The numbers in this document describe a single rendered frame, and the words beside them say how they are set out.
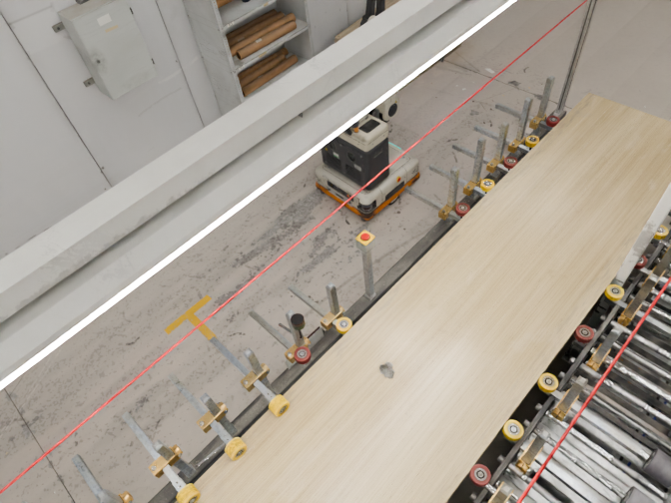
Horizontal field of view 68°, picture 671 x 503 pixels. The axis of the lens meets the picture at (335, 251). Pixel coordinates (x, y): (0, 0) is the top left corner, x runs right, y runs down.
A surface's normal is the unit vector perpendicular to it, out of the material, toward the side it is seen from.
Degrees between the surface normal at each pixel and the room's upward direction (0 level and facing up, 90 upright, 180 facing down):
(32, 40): 90
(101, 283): 61
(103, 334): 0
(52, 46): 90
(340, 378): 0
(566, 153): 0
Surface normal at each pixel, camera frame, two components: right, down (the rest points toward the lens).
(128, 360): -0.11, -0.62
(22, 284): 0.72, 0.50
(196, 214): 0.58, 0.14
